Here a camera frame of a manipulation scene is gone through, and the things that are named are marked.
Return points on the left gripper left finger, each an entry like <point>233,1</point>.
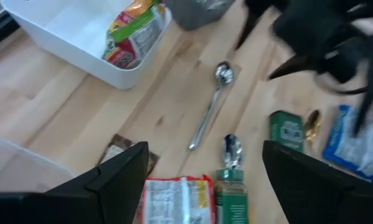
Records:
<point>105,199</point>

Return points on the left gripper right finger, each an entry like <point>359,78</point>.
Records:
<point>310,193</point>

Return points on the blue ramen packet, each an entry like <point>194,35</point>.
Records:
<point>345,155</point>

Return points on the brown food packet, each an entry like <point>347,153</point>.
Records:
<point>116,147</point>

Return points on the green pepper tin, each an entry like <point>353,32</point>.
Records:
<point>286,130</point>

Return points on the red ramen packet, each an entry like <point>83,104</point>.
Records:
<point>177,202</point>

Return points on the green lidded oregano jar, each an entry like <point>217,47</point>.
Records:
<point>231,202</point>

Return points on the long steel spoon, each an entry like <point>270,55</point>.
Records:
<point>205,121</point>

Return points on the yellow green ramen packet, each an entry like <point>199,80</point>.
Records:
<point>133,34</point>

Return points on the clear plastic bin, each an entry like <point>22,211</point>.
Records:
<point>18,168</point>

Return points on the grey plastic bin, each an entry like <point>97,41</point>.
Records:
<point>198,14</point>

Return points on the white plastic bin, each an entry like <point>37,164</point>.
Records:
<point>64,31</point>

